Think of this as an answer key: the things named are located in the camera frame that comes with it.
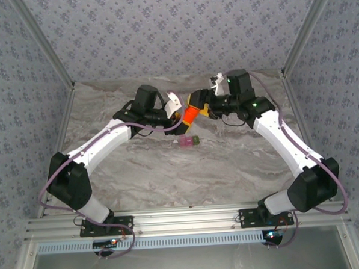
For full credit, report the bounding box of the orange pill bottle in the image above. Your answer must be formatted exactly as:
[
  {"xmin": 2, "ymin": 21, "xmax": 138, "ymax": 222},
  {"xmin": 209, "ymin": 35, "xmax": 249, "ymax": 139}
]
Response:
[{"xmin": 181, "ymin": 104, "xmax": 203, "ymax": 126}]

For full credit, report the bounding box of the grey metal sheet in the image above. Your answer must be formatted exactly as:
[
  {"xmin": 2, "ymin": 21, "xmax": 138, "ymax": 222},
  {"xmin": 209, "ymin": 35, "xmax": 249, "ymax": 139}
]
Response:
[{"xmin": 7, "ymin": 224, "xmax": 359, "ymax": 269}]

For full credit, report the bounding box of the small black controller board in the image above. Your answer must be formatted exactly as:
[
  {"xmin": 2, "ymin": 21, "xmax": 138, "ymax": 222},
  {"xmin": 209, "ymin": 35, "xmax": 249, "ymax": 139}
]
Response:
[
  {"xmin": 92, "ymin": 238, "xmax": 119, "ymax": 258},
  {"xmin": 262, "ymin": 229, "xmax": 284, "ymax": 247}
]

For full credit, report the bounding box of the thin black looped cable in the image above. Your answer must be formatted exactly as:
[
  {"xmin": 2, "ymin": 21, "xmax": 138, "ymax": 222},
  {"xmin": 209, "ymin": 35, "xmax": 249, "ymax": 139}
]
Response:
[{"xmin": 220, "ymin": 112, "xmax": 247, "ymax": 128}]

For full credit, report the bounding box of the aluminium corner post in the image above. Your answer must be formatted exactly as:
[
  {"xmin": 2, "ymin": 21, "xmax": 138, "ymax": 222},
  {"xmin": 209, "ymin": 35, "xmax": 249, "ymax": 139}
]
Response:
[
  {"xmin": 9, "ymin": 0, "xmax": 76, "ymax": 93},
  {"xmin": 277, "ymin": 0, "xmax": 343, "ymax": 77}
]

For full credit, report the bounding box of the aluminium frame rail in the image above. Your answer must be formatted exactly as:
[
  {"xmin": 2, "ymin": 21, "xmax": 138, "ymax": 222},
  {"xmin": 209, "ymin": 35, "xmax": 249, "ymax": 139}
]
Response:
[{"xmin": 23, "ymin": 199, "xmax": 353, "ymax": 242}]

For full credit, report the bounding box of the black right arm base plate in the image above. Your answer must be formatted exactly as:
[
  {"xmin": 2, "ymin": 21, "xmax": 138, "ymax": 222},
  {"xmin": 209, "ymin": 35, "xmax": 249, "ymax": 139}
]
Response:
[{"xmin": 238, "ymin": 206, "xmax": 295, "ymax": 229}]

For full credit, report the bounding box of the slotted grey cable duct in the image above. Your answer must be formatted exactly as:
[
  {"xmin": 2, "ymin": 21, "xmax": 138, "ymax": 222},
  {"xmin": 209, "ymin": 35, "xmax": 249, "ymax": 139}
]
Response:
[{"xmin": 36, "ymin": 230, "xmax": 266, "ymax": 256}]

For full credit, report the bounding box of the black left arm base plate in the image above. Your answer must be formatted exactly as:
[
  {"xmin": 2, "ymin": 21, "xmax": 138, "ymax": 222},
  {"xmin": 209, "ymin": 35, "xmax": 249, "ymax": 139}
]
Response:
[{"xmin": 78, "ymin": 214, "xmax": 135, "ymax": 238}]

